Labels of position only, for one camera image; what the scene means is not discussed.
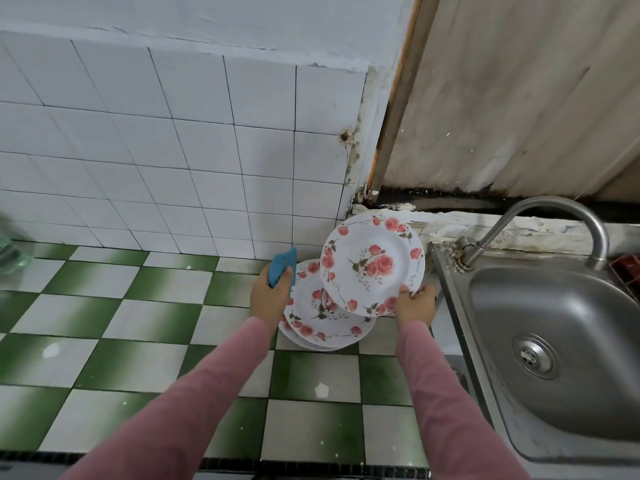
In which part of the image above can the person's right hand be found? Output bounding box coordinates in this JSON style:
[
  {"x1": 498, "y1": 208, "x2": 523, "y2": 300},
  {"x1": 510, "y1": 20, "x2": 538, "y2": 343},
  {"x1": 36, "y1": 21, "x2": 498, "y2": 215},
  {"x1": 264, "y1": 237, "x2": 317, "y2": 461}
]
[{"x1": 395, "y1": 283, "x2": 441, "y2": 329}]

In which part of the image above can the person's left hand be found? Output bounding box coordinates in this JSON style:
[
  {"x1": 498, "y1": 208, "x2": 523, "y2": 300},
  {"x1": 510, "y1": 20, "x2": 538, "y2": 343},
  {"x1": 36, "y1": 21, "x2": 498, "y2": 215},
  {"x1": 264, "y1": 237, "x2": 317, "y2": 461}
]
[{"x1": 249, "y1": 263, "x2": 298, "y2": 328}]

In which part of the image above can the blue cleaning cloth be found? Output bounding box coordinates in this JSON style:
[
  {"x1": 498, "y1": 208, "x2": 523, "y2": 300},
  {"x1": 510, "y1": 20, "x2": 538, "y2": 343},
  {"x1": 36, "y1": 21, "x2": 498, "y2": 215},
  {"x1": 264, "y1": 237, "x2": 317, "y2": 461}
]
[{"x1": 267, "y1": 247, "x2": 299, "y2": 290}]

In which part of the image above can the person's left forearm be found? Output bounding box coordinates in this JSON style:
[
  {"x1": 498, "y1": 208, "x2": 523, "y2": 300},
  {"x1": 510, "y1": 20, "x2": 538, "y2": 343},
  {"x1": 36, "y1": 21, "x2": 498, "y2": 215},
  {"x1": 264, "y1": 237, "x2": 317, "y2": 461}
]
[{"x1": 60, "y1": 317, "x2": 279, "y2": 480}]

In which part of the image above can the person's right forearm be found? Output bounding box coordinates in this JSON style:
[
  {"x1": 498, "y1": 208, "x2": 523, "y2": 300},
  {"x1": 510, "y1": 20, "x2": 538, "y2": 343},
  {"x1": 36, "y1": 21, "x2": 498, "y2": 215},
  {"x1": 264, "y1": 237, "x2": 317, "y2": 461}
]
[{"x1": 395, "y1": 319, "x2": 531, "y2": 480}]

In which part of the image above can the green checkered tile countertop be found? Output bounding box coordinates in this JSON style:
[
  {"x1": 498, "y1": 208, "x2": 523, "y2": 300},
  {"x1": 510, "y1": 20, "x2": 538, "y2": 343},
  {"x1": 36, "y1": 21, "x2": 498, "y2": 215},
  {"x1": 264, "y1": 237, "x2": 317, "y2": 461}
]
[{"x1": 0, "y1": 243, "x2": 471, "y2": 476}]

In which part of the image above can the stainless steel sink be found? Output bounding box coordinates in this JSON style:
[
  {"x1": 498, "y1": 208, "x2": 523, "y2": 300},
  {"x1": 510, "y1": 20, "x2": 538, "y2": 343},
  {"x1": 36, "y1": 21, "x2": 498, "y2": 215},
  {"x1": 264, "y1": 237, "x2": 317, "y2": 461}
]
[{"x1": 430, "y1": 243, "x2": 640, "y2": 466}]

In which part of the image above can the chrome faucet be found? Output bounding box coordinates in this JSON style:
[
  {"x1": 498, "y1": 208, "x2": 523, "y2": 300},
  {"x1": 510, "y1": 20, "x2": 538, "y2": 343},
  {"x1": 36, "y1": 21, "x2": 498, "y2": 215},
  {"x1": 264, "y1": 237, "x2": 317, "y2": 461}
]
[{"x1": 458, "y1": 195, "x2": 611, "y2": 271}]

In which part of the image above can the weathered wooden board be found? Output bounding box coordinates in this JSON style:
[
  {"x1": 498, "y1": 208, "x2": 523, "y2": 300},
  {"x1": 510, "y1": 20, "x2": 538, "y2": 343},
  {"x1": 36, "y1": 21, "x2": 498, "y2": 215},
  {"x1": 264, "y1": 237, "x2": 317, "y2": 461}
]
[{"x1": 368, "y1": 0, "x2": 640, "y2": 201}]

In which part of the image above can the clear bottle with green liquid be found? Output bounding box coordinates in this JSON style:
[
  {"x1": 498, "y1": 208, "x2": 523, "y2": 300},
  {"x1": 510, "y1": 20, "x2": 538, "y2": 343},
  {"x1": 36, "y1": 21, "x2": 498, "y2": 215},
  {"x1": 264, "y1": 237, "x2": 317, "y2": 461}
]
[{"x1": 0, "y1": 229, "x2": 31, "y2": 278}]

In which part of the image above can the wire dish rack red tray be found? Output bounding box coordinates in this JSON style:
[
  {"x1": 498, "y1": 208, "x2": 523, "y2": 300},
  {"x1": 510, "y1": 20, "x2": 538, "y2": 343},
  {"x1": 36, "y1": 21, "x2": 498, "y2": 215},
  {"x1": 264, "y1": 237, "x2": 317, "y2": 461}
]
[{"x1": 612, "y1": 253, "x2": 640, "y2": 296}]

